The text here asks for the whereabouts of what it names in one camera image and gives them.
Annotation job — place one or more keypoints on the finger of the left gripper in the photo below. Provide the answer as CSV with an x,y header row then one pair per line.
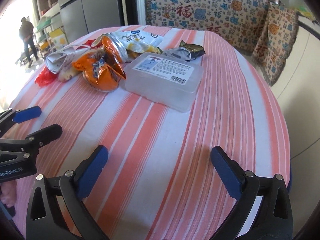
x,y
33,141
10,117

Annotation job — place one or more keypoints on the pink striped tablecloth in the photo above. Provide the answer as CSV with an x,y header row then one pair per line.
x,y
159,182

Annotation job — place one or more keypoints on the clear plastic box with label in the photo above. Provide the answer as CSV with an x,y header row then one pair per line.
x,y
166,80

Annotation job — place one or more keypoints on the grey refrigerator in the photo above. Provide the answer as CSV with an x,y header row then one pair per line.
x,y
81,17

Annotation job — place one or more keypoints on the patterned fu character blanket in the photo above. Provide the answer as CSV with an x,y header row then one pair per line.
x,y
259,28

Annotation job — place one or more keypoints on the white yellow milk pouch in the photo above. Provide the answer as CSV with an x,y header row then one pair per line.
x,y
137,42

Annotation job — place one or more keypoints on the person in dark clothes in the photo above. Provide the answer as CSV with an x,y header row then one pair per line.
x,y
26,35

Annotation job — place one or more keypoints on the storage shelf with items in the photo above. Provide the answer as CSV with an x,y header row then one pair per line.
x,y
47,20

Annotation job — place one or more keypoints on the gold black snack wrapper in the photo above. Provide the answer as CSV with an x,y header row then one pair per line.
x,y
185,51

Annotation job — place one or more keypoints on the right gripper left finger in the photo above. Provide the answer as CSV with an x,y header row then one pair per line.
x,y
44,217

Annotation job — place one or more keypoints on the red plastic wrapper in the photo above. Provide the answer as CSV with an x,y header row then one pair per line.
x,y
45,77

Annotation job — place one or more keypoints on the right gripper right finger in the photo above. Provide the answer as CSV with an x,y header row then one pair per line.
x,y
274,218

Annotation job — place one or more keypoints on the crushed orange soda can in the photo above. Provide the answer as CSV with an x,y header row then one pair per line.
x,y
101,65

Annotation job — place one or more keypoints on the left hand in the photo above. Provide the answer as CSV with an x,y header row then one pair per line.
x,y
8,193

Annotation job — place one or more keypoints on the yellow white cardboard box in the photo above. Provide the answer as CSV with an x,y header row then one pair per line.
x,y
58,38

